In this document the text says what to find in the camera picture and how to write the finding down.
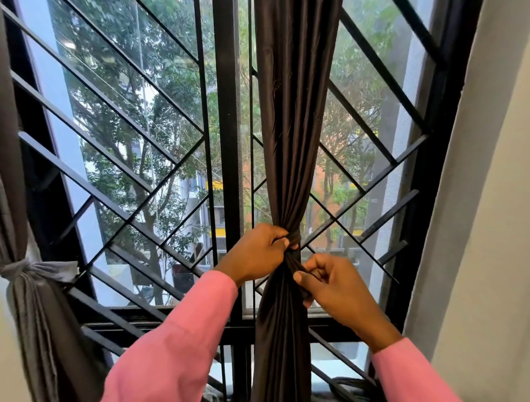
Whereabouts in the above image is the person's left hand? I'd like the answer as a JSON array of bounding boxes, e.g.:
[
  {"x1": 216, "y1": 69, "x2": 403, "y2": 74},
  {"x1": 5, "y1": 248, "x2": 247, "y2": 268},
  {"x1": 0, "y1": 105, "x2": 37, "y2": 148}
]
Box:
[{"x1": 215, "y1": 223, "x2": 300, "y2": 287}]

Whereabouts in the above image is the person's right hand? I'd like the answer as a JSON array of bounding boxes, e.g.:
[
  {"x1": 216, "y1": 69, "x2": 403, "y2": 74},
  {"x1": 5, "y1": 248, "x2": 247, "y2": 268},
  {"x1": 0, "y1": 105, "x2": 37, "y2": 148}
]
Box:
[{"x1": 293, "y1": 253, "x2": 405, "y2": 354}]

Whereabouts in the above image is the dark brown curtain tieback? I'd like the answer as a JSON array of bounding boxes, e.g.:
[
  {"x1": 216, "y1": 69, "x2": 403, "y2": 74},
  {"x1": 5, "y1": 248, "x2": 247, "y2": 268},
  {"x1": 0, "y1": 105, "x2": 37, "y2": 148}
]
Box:
[{"x1": 284, "y1": 234, "x2": 318, "y2": 301}]

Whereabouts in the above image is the dark brown curtain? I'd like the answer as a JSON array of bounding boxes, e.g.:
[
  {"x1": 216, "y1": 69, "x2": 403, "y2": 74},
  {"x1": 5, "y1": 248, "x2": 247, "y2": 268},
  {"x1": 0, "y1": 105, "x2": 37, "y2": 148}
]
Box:
[{"x1": 250, "y1": 0, "x2": 345, "y2": 402}]

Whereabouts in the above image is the person's right forearm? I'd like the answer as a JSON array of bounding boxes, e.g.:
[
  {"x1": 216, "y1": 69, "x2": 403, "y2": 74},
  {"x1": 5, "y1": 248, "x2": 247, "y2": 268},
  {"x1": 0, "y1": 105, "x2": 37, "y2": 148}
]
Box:
[{"x1": 370, "y1": 337, "x2": 463, "y2": 402}]

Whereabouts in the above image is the person's left forearm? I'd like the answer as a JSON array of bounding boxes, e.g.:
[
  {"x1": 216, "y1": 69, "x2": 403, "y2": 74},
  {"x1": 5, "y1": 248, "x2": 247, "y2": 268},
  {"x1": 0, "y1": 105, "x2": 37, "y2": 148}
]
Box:
[{"x1": 100, "y1": 270, "x2": 239, "y2": 402}]

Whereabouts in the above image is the orange and yellow building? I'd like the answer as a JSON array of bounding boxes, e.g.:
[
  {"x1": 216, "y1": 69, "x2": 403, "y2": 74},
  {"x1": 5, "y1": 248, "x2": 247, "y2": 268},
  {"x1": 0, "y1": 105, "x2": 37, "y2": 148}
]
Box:
[{"x1": 182, "y1": 159, "x2": 369, "y2": 255}]

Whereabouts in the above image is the black metal window grille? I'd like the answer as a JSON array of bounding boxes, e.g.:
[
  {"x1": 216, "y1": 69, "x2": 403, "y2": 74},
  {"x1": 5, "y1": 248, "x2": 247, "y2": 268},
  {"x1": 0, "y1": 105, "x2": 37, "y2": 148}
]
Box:
[
  {"x1": 248, "y1": 0, "x2": 447, "y2": 390},
  {"x1": 0, "y1": 0, "x2": 219, "y2": 392}
]

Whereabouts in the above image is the green tree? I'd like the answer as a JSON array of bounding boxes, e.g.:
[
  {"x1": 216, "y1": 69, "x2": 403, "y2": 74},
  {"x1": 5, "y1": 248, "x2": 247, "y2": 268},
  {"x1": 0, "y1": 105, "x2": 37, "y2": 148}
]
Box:
[{"x1": 47, "y1": 0, "x2": 400, "y2": 306}]

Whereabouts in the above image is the grey curtain tieback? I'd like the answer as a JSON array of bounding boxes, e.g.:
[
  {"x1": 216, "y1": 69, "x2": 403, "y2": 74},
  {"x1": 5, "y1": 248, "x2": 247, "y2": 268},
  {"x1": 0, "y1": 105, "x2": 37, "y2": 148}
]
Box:
[{"x1": 0, "y1": 258, "x2": 80, "y2": 285}]

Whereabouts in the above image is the grey curtain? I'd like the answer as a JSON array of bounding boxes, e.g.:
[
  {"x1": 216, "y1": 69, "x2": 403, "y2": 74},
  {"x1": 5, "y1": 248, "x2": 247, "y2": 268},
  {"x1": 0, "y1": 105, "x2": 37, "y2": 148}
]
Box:
[{"x1": 0, "y1": 12, "x2": 106, "y2": 402}]

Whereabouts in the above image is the black cable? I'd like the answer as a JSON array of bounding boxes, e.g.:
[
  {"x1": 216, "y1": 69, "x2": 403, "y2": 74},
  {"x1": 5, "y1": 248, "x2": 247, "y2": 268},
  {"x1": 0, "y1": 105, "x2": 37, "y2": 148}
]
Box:
[{"x1": 328, "y1": 376, "x2": 379, "y2": 402}]

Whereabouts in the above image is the black window frame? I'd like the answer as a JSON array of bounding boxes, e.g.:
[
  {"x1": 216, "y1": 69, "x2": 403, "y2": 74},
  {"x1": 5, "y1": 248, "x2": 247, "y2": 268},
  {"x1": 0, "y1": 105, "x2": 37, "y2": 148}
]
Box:
[{"x1": 0, "y1": 0, "x2": 484, "y2": 402}]

